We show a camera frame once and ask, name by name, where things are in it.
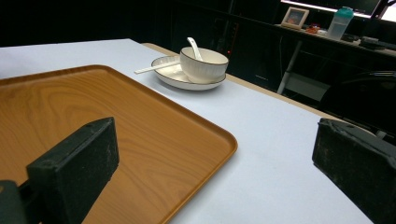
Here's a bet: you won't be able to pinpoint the clear bottle with teal lid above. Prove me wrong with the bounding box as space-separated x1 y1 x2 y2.
326 7 355 41

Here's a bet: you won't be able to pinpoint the framed picture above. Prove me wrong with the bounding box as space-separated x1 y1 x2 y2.
280 7 310 31

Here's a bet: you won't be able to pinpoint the dark desk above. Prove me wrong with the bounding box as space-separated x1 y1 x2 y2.
174 0 396 104

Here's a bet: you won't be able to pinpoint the black chair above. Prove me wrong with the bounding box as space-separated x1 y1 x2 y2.
318 70 396 138

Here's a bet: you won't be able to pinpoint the white chopsticks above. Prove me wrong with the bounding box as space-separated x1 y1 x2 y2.
134 60 181 76

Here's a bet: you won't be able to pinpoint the wooden tray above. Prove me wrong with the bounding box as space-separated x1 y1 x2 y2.
0 64 239 224

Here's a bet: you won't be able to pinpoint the small red object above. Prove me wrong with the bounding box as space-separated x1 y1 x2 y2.
305 23 321 35

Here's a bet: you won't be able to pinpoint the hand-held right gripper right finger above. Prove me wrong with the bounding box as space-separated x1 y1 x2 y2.
312 118 396 224

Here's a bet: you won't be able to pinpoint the white ribbed bowl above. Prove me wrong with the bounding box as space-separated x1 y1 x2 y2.
179 46 230 84

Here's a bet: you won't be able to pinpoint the white plate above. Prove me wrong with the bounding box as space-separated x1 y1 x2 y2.
150 55 227 91

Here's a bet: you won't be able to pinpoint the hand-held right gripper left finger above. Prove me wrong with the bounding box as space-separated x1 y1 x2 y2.
25 117 120 224

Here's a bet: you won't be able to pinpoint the white ceramic spoon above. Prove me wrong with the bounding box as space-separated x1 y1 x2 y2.
186 36 204 63

